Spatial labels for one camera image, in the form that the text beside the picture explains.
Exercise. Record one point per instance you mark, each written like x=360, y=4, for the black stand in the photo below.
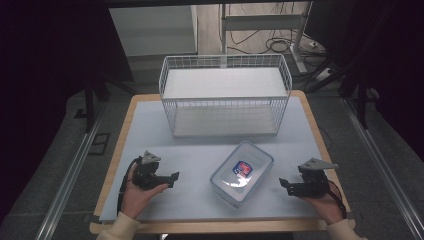
x=96, y=96

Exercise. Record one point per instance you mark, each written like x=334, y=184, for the person's right hand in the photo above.
x=326, y=206

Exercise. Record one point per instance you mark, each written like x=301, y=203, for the grey table mat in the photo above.
x=210, y=163

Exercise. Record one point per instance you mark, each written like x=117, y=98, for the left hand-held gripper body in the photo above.
x=148, y=173

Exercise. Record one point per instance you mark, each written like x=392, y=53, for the metal floor rail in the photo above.
x=68, y=180
x=383, y=166

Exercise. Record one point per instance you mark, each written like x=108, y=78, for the white metal desk frame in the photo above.
x=263, y=25

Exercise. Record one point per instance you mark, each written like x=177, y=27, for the person's left hand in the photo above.
x=137, y=198

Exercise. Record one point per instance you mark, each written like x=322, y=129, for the white cabinet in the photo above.
x=153, y=30

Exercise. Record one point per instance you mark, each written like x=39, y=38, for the white power strip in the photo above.
x=322, y=75

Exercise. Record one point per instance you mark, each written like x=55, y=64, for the clear plastic food container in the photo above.
x=242, y=173

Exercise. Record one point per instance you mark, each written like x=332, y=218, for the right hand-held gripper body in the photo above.
x=311, y=180

